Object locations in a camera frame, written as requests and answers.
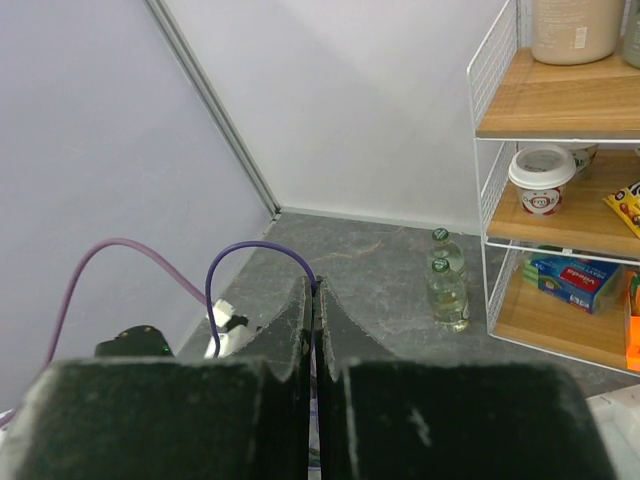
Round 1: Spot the white paper coffee cup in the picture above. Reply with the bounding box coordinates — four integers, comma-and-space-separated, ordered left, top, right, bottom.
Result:
508, 144, 576, 217

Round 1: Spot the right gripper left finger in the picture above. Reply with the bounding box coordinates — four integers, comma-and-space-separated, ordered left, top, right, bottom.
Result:
234, 277, 313, 479

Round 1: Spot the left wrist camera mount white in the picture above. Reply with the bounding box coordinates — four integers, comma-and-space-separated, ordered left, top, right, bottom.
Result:
213, 299, 256, 358

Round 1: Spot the white wire shelf rack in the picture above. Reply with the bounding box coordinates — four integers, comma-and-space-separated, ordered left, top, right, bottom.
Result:
467, 1, 639, 375

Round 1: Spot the dark purple thin wire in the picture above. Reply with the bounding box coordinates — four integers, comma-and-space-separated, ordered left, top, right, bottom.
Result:
206, 240, 321, 416

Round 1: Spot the orange snack boxes stack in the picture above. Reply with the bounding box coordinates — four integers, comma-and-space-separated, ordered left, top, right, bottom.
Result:
624, 270, 640, 373

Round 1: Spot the rear clear glass bottle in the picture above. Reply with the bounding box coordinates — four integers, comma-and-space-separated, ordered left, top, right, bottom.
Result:
427, 228, 467, 280

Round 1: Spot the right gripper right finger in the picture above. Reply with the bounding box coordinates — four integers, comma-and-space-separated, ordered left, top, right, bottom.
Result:
315, 276, 397, 479

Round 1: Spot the front clear glass bottle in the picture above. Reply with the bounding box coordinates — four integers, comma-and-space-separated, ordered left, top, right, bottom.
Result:
427, 258, 469, 333

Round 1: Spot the beige jar on shelf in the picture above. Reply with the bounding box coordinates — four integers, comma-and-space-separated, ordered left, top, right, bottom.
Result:
531, 0, 626, 66

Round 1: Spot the white patterned bowl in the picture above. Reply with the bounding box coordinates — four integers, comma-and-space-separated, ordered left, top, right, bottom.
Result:
569, 143, 599, 178

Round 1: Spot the grey green bottle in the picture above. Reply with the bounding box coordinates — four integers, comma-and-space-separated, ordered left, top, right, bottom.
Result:
621, 0, 640, 69

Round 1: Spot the white compartment tray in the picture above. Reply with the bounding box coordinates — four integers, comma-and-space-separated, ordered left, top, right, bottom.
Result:
587, 385, 640, 480

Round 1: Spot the clear glass bottle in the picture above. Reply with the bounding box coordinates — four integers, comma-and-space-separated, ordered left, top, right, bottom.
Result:
427, 228, 467, 280
427, 258, 469, 333

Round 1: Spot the yellow candy bag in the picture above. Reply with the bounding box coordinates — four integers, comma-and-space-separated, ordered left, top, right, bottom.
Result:
603, 181, 640, 238

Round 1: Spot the blue sponge package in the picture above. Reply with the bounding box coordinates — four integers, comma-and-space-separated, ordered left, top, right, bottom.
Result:
522, 253, 625, 315

